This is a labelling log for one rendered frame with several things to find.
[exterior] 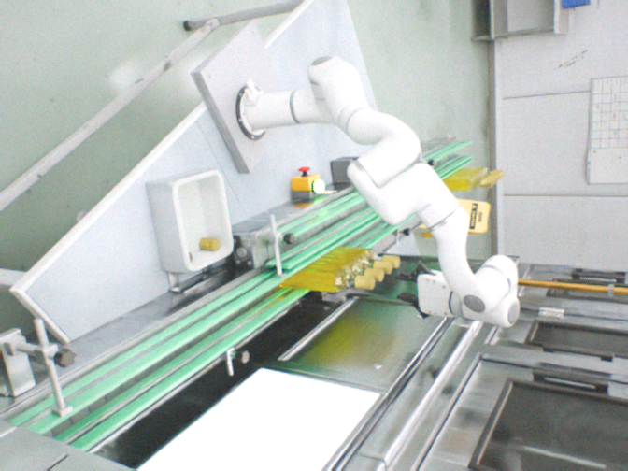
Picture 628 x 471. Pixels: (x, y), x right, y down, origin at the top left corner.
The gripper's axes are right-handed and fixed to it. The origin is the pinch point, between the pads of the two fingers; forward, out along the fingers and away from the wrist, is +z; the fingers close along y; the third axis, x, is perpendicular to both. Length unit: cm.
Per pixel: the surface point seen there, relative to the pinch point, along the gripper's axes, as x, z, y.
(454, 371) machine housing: 6.6, -17.5, -14.9
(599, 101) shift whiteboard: -564, 154, -18
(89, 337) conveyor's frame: 67, 31, 7
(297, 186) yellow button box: -15, 53, 19
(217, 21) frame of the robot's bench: -43, 120, 78
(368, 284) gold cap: 3.9, 8.6, 0.3
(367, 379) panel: 24.5, -7.0, -11.6
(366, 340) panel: 9.3, 6.2, -12.7
